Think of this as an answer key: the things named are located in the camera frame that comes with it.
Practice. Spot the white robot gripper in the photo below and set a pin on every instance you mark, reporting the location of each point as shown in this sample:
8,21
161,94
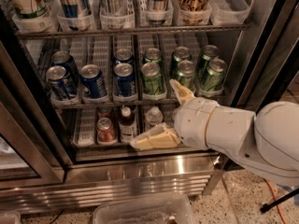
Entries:
191,121

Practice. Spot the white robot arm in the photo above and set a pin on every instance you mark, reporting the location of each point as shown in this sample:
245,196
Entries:
265,143

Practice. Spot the blue pepsi can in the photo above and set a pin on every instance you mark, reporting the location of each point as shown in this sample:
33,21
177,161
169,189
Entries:
123,56
124,79
67,61
61,83

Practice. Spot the red soda can rear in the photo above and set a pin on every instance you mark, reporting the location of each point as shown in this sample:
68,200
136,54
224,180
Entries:
105,112

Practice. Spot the red soda can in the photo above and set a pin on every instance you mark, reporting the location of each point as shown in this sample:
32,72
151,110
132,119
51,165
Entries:
105,112
105,131

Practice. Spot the red soda can front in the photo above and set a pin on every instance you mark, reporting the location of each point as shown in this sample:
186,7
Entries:
105,131

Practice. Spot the stainless steel fridge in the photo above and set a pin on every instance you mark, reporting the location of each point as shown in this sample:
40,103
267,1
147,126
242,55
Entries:
262,59

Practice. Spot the blue pepsi can front left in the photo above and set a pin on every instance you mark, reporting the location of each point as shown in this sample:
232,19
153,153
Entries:
61,83

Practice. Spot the gold brown tall can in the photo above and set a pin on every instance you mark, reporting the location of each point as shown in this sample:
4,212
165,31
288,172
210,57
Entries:
193,11

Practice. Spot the blue silver energy can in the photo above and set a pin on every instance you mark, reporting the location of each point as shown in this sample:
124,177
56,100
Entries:
156,11

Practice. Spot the blue pepsi can rear left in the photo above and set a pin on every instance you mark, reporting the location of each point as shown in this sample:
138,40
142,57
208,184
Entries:
67,61

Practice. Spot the white green tall can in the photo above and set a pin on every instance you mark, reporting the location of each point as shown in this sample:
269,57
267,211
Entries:
30,9

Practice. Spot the clear water bottle left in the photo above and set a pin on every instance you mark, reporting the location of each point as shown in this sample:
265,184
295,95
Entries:
153,118

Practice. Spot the brown drink bottle white cap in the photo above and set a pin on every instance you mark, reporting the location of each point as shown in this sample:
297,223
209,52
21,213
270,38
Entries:
127,124

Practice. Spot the empty white tray bottom left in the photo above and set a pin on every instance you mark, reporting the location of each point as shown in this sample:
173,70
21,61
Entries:
84,133

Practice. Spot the empty white tray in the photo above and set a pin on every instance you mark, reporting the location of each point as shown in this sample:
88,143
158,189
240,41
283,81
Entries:
228,12
84,133

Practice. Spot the clear plastic bin on floor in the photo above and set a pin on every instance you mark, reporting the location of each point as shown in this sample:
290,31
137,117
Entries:
154,209

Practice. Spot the empty white tray top right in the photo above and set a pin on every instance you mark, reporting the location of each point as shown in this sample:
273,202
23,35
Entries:
228,12

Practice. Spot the black tripod leg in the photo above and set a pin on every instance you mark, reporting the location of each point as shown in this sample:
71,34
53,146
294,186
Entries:
267,206

